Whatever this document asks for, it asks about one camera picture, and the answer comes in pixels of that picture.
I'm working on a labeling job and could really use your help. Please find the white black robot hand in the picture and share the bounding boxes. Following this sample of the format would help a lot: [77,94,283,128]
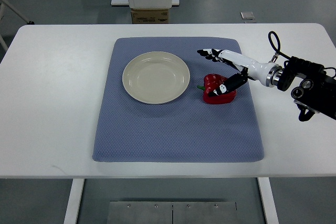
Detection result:
[197,49,282,97]

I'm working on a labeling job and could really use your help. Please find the red bell pepper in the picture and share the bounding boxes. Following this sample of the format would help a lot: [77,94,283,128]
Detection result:
[197,73,237,104]

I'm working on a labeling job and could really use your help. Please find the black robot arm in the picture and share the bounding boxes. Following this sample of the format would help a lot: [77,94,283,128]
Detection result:
[267,31,335,122]

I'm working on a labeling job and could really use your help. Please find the cream round plate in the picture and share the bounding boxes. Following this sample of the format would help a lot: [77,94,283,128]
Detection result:
[122,51,191,104]

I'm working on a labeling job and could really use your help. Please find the metal floor plate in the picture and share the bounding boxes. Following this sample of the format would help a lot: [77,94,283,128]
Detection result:
[107,201,240,223]

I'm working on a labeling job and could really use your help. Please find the grey floor socket cover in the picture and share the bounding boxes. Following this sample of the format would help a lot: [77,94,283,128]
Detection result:
[240,12,255,20]

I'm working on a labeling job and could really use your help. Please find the blue textured mat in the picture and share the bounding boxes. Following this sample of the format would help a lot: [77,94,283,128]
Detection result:
[92,37,264,163]

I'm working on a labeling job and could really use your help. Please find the right white table leg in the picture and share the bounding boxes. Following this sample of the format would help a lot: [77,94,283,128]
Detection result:
[257,177,279,224]

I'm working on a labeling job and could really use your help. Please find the white table leg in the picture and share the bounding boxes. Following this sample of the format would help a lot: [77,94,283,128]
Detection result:
[64,178,85,224]
[257,177,279,224]

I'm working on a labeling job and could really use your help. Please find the cardboard box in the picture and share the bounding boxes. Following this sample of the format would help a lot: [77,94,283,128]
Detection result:
[131,9,169,24]

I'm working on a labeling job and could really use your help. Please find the left white table leg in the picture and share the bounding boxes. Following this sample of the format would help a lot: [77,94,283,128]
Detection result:
[64,178,85,224]

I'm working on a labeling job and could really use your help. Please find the white frame at left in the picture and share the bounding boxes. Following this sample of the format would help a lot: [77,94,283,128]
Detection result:
[1,0,35,52]

